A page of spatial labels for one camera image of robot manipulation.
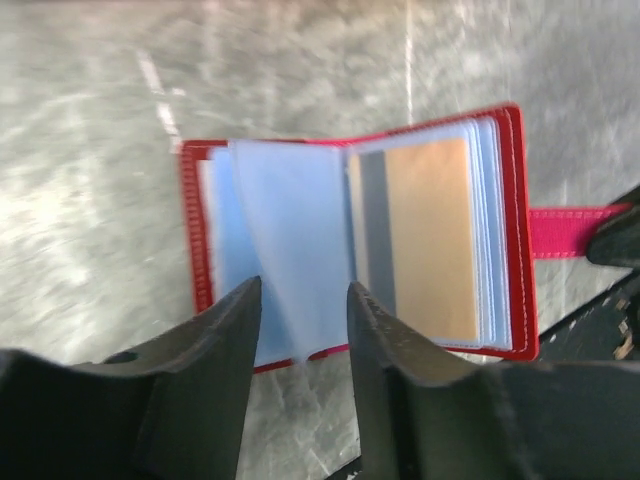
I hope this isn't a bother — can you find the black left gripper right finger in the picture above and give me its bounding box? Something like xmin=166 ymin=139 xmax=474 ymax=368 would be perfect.
xmin=347 ymin=284 xmax=639 ymax=479

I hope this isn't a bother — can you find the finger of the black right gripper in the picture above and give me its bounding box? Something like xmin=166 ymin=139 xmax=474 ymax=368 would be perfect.
xmin=586 ymin=186 xmax=640 ymax=270

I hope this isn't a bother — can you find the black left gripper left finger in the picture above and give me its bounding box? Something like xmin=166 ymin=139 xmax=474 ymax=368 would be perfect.
xmin=1 ymin=277 xmax=261 ymax=479

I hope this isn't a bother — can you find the gold VIP credit card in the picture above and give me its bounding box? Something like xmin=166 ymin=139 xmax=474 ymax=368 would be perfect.
xmin=348 ymin=137 xmax=480 ymax=343

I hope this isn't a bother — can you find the red leather card holder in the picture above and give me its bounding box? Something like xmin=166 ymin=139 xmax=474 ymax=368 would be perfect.
xmin=178 ymin=103 xmax=636 ymax=371

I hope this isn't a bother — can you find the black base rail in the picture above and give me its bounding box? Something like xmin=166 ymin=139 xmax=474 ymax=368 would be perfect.
xmin=537 ymin=272 xmax=639 ymax=362

